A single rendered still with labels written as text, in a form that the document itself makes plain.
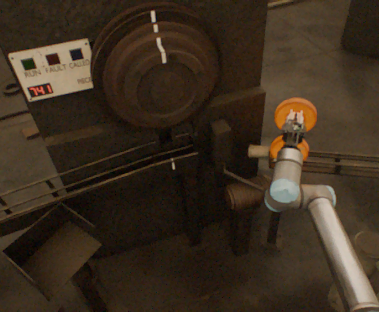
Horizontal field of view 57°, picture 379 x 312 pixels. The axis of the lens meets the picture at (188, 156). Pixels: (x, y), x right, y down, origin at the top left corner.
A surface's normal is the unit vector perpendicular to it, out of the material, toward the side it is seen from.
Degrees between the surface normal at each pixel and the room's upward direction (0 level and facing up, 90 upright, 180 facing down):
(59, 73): 90
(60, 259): 5
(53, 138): 0
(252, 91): 0
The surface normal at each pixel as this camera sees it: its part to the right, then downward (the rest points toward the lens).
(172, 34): 0.31, -0.39
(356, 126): -0.07, -0.72
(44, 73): 0.31, 0.64
